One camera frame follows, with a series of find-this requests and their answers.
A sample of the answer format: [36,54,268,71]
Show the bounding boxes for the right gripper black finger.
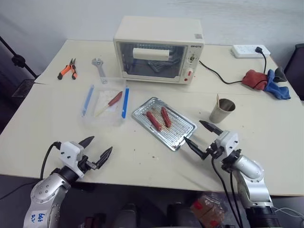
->
[184,137,208,160]
[199,120,224,136]

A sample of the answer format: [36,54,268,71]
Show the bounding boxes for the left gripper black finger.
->
[78,136,95,151]
[95,146,114,170]

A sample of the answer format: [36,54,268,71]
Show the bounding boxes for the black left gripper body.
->
[77,154,98,176]

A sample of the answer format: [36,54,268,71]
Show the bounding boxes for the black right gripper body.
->
[205,141,224,159]

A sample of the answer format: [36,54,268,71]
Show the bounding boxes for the grey metal cup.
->
[209,98,236,124]

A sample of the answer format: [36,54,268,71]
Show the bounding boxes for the silver metal baking tray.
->
[132,96,198,152]

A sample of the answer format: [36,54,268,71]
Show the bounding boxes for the clear plastic container blue clips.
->
[80,82,131,128]

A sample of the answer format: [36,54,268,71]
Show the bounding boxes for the red sausage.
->
[145,111,162,132]
[161,106,172,128]

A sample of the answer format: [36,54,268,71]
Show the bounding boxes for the brown cardboard box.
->
[189,192,226,228]

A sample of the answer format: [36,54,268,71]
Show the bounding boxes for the red cloth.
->
[241,69,268,91]

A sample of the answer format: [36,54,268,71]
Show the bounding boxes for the dark rounded shape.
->
[113,202,143,228]

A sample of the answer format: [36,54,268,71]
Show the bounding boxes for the silver adjustable wrench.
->
[91,57,107,85]

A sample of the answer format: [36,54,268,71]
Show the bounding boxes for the blue cloth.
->
[264,69,292,100]

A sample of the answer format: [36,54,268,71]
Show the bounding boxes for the black floor mat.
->
[11,79,37,98]

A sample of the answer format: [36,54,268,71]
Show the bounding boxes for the white power strip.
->
[231,44,271,59]

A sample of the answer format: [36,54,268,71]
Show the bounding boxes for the dark grey cloth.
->
[274,66,288,83]

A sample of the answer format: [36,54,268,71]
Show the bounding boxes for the black chair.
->
[283,42,304,101]

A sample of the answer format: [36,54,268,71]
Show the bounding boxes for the black tripod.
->
[0,35,39,79]

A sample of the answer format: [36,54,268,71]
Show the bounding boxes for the cream toaster oven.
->
[113,15,205,84]

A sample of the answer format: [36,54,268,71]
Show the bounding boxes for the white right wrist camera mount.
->
[215,130,239,159]

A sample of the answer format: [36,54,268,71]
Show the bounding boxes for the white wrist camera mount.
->
[215,130,239,159]
[59,141,85,178]

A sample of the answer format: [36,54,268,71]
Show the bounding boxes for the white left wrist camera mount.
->
[59,141,85,178]

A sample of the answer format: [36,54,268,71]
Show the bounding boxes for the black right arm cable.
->
[210,156,243,228]

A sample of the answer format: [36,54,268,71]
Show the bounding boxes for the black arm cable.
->
[39,142,62,179]
[210,156,243,228]

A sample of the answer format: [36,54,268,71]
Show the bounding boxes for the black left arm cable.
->
[39,142,62,179]

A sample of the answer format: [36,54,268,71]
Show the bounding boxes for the red handled brush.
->
[94,91,123,117]

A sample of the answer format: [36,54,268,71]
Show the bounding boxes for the black oven power cable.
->
[199,47,268,90]

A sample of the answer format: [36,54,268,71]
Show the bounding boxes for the orange handled pliers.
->
[57,58,78,81]

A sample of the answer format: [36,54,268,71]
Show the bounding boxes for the black floor cable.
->
[0,181,37,200]

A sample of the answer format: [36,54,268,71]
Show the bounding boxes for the white floor cable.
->
[273,207,304,219]

